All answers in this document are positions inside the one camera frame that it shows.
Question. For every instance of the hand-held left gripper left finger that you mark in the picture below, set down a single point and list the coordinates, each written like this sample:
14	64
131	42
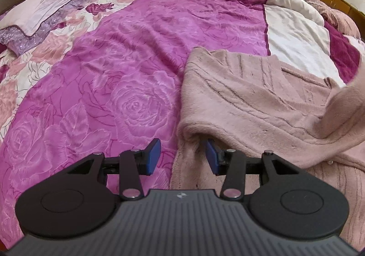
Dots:
152	157

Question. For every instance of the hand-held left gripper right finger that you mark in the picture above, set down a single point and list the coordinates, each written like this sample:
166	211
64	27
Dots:
212	159

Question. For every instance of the pink knit cardigan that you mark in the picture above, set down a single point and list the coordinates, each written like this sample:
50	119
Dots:
251	113

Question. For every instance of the purple floral quilt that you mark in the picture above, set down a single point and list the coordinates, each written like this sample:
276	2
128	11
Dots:
114	73

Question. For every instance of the lavender pillow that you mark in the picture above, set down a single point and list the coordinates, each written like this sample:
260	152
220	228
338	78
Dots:
42	5

